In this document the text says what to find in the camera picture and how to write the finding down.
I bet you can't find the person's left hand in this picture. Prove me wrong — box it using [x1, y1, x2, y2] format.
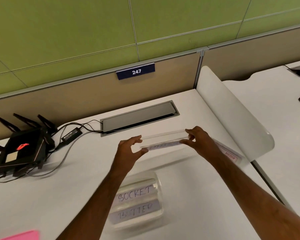
[112, 135, 149, 177]

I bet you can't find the person's right hand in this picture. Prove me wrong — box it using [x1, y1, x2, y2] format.
[179, 126, 223, 163]

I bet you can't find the person's right forearm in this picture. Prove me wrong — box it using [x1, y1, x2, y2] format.
[210, 152, 300, 240]

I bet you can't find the person's left forearm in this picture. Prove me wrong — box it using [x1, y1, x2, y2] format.
[55, 168, 132, 240]

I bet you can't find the clear bag with red label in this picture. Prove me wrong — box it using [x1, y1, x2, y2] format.
[212, 138, 245, 166]

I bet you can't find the clear labelled plastic container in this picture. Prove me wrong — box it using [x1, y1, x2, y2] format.
[108, 171, 164, 231]

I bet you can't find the white desk divider panel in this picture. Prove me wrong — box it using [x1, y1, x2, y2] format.
[195, 66, 275, 163]

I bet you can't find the black power adapter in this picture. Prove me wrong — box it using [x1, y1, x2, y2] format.
[61, 127, 83, 143]

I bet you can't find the beige cubicle partition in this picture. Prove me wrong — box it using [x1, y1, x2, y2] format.
[201, 22, 300, 82]
[0, 48, 203, 141]

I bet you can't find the blue number sign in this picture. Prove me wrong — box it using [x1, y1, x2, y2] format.
[116, 63, 156, 81]

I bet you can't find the black router with antennas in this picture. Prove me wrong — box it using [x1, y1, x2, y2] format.
[0, 113, 58, 177]

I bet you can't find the pink sticky note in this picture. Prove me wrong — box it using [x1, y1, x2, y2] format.
[0, 230, 40, 240]

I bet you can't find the black power cable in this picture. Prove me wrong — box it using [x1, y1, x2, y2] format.
[50, 119, 110, 151]

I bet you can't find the grey cable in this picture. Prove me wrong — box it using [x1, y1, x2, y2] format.
[27, 132, 103, 178]

